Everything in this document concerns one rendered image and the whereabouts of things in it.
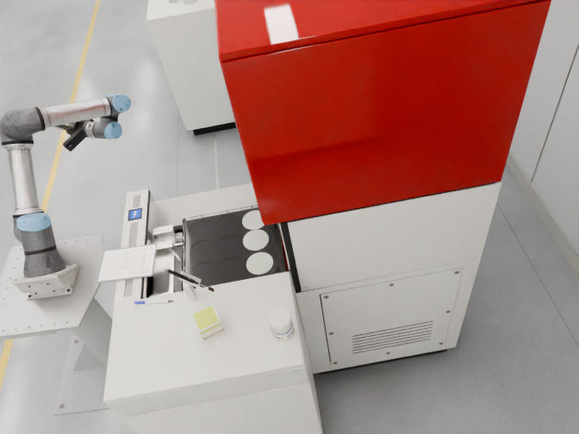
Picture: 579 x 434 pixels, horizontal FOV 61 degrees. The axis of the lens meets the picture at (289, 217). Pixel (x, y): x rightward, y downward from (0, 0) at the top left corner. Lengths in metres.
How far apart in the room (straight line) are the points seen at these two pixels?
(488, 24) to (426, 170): 0.45
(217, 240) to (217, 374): 0.58
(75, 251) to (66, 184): 1.74
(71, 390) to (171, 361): 1.34
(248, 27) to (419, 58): 0.40
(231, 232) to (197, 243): 0.14
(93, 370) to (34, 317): 0.83
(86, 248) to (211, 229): 0.57
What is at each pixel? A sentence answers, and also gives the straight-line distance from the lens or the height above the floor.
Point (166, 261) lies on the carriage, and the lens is 1.99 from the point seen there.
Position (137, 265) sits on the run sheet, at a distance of 1.91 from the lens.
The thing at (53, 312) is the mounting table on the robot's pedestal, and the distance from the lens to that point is 2.15.
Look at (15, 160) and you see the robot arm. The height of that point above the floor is 1.18.
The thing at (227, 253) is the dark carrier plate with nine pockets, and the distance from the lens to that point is 1.91.
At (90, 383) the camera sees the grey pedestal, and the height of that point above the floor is 0.01.
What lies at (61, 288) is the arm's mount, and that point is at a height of 0.85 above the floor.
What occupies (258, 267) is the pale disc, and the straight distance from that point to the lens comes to 1.84.
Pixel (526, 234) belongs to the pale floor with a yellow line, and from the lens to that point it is 3.15.
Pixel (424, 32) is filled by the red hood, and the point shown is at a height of 1.78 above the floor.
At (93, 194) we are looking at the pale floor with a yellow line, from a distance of 3.81.
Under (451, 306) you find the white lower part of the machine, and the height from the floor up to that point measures 0.49.
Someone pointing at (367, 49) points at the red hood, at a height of 1.76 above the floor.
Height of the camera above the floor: 2.38
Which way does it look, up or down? 49 degrees down
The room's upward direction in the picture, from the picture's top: 11 degrees counter-clockwise
